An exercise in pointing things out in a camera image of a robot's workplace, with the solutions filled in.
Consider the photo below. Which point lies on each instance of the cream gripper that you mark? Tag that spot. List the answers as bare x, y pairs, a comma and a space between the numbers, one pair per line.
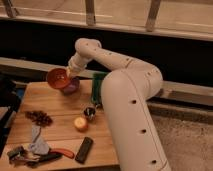
76, 64

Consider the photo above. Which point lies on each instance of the purple bowl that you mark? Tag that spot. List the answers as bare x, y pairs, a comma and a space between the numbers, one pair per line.
72, 87

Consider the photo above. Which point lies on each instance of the red-brown bowl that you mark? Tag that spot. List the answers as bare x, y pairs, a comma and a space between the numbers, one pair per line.
57, 78

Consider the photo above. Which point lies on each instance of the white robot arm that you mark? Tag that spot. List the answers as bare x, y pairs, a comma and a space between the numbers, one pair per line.
124, 94

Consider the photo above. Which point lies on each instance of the green plastic tray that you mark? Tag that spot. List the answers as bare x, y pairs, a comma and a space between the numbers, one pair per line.
96, 88

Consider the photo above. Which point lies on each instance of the small metal cup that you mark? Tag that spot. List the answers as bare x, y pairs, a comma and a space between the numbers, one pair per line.
90, 113

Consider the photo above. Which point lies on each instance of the yellow apple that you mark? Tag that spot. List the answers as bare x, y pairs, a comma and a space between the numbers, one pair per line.
81, 124

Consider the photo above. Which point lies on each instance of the brown dried bunch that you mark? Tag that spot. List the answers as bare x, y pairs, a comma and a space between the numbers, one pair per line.
40, 118

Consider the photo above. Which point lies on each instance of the black remote control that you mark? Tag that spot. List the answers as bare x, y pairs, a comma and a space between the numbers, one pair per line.
84, 150

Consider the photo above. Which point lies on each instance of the grey-blue cloth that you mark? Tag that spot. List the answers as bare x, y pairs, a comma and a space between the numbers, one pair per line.
38, 145

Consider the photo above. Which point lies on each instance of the black marker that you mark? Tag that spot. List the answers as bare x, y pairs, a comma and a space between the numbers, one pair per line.
45, 158

